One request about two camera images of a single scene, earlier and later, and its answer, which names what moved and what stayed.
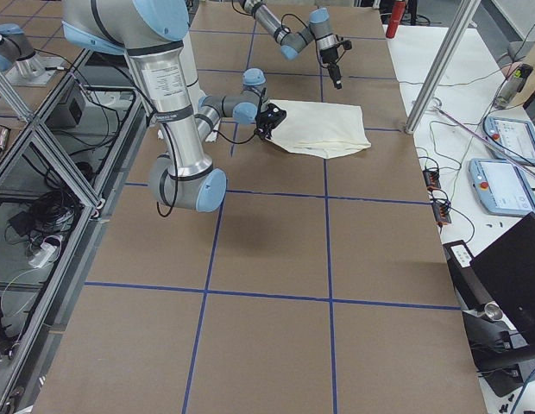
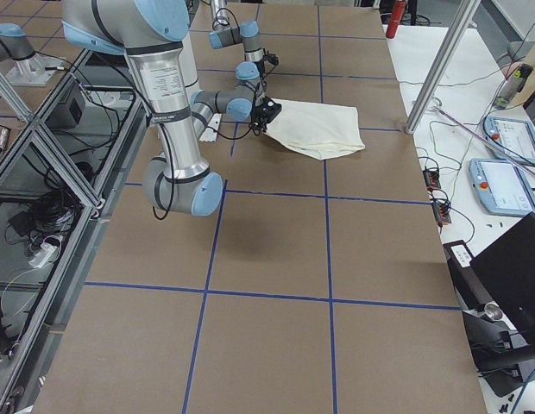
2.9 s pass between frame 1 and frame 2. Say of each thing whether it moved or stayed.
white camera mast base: stayed
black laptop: stayed
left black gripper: moved
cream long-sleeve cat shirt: stayed
